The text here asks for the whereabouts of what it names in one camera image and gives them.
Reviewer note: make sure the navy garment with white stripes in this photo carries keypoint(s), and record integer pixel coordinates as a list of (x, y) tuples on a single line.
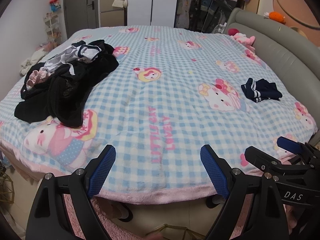
[(265, 90)]

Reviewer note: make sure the white shirt with navy trim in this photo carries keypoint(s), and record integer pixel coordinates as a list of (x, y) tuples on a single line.
[(87, 51)]

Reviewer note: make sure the orange carrot plush toy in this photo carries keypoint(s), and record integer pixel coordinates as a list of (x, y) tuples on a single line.
[(276, 17)]

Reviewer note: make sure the grey padded bed headboard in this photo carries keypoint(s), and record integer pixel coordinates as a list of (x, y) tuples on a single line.
[(282, 47)]

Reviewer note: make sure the white wardrobe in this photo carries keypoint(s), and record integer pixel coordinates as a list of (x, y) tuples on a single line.
[(150, 5)]

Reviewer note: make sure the pile of black clothes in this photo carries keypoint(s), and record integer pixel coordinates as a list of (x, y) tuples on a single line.
[(67, 92)]

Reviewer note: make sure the blue checked printed blanket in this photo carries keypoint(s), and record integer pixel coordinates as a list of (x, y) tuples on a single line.
[(162, 85)]

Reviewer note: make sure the red and blue wall doll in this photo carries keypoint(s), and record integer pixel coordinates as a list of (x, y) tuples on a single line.
[(54, 3)]

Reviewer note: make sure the grey door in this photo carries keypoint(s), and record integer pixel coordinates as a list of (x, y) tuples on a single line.
[(75, 10)]

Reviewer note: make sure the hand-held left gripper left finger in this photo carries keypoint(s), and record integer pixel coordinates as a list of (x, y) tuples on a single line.
[(102, 170)]

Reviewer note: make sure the white handbag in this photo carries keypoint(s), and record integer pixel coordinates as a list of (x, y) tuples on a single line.
[(118, 3)]

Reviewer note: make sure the red plush toy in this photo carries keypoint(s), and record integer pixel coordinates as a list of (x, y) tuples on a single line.
[(233, 31)]

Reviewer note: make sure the black and white slipper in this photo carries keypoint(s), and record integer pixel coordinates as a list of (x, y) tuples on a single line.
[(122, 213), (215, 202)]

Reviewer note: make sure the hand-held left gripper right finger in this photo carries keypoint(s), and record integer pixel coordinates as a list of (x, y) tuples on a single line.
[(215, 170)]

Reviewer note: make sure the pink plush toy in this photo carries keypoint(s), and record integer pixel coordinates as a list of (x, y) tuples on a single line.
[(243, 39)]

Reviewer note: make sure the white shelf rack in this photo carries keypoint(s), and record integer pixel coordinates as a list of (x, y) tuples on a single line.
[(52, 27)]

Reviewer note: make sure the beige cabinet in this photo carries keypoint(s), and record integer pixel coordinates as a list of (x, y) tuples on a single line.
[(110, 15)]

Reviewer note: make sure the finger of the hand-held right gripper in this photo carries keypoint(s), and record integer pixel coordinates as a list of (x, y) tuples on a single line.
[(262, 164), (290, 146)]

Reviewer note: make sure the dark glass-door wardrobe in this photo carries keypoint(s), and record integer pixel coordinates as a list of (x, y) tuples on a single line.
[(190, 10)]

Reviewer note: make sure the round glass wall lamp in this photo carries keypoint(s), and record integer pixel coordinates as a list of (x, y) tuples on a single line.
[(300, 5)]

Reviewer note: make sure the pile of white clothes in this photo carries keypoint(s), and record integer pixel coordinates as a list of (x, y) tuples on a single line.
[(30, 61)]

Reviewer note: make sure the pink ruffled garment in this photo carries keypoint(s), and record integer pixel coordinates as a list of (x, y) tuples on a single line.
[(35, 77)]

